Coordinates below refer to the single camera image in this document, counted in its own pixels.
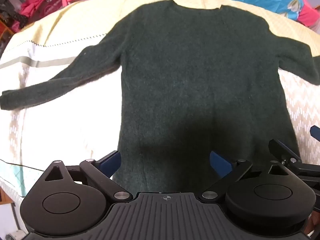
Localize yellow and white bed cover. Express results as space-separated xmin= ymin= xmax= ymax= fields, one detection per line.
xmin=0 ymin=0 xmax=320 ymax=200

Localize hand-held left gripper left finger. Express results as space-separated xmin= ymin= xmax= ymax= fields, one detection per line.
xmin=44 ymin=151 xmax=133 ymax=203

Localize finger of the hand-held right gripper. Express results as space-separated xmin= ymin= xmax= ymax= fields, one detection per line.
xmin=309 ymin=125 xmax=320 ymax=142
xmin=268 ymin=139 xmax=302 ymax=167

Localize pink bag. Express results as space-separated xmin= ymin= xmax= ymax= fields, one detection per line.
xmin=44 ymin=0 xmax=63 ymax=14

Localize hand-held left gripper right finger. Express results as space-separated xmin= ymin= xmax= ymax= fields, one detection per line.
xmin=200 ymin=151 xmax=290 ymax=202

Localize dark green knit sweater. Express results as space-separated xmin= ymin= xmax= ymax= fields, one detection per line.
xmin=0 ymin=0 xmax=320 ymax=193

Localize pink clothes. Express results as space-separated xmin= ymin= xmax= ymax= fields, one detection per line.
xmin=19 ymin=0 xmax=47 ymax=17

